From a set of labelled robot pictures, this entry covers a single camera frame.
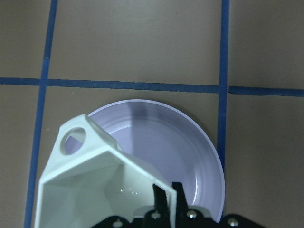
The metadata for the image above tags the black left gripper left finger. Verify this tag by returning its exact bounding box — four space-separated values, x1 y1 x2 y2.
152 184 168 214

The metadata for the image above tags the lilac round plate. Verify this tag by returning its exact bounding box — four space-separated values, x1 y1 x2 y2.
65 99 226 224

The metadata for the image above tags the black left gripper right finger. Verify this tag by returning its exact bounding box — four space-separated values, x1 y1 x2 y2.
172 182 189 214

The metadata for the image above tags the white faceted cup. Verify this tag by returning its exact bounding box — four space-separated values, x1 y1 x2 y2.
35 114 177 228

